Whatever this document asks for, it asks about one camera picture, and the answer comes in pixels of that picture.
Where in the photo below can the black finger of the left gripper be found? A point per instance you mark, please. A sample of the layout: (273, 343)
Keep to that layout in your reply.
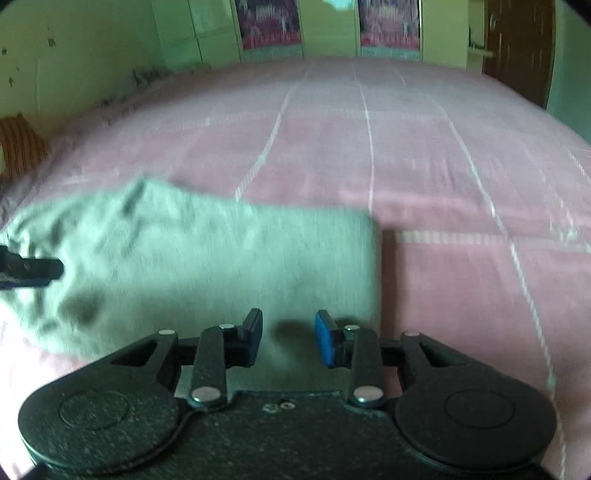
(17, 268)

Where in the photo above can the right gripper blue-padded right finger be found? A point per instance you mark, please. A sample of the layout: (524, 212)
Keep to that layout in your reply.
(415, 357)

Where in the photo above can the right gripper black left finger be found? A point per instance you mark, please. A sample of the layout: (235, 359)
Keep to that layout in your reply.
(208, 357)

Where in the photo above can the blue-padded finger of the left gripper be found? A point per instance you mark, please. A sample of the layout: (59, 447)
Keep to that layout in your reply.
(7, 283)

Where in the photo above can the grey-green pants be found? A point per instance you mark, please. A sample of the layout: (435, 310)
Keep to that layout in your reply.
(151, 256)

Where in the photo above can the pink checked bedsheet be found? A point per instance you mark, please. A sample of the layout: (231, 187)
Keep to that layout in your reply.
(482, 200)

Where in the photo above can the dark brown wooden door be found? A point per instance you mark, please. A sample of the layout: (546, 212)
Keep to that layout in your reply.
(521, 36)

